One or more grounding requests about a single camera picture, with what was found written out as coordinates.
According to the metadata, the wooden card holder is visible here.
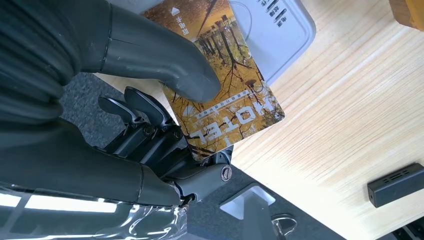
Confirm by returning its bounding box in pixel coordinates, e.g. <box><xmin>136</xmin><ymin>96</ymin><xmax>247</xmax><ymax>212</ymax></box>
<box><xmin>388</xmin><ymin>0</ymin><xmax>424</xmax><ymax>32</ymax></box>

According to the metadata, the black hub box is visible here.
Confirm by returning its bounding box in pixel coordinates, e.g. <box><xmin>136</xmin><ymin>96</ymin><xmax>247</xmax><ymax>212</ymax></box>
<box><xmin>366</xmin><ymin>162</ymin><xmax>424</xmax><ymax>209</ymax></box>

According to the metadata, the white card reader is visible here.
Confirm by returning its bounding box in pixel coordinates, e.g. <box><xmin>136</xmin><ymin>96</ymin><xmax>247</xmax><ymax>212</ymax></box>
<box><xmin>110</xmin><ymin>0</ymin><xmax>317</xmax><ymax>88</ymax></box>

